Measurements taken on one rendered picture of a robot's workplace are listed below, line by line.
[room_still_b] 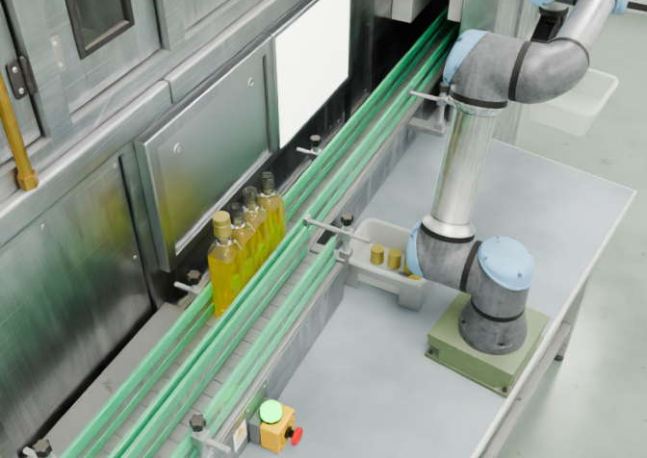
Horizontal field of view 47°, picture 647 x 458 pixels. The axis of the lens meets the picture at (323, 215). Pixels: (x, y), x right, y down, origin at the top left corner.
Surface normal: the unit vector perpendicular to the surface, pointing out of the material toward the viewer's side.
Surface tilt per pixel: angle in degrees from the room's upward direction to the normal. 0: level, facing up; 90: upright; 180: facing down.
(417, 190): 0
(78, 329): 90
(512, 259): 7
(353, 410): 0
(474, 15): 90
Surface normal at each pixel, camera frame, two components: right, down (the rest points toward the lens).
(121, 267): 0.89, 0.30
